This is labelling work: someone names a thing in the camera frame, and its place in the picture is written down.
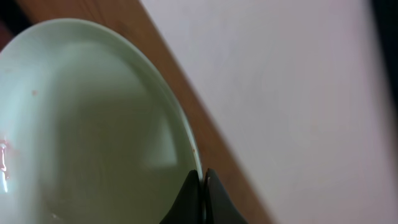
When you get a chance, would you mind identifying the light green plate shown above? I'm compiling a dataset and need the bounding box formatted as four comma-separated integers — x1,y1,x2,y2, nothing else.
1,19,200,223

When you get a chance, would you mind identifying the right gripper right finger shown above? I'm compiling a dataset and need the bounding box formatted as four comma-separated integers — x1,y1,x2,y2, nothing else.
204,169,248,224

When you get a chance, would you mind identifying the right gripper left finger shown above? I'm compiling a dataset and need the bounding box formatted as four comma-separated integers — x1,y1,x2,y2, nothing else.
160,170,203,224

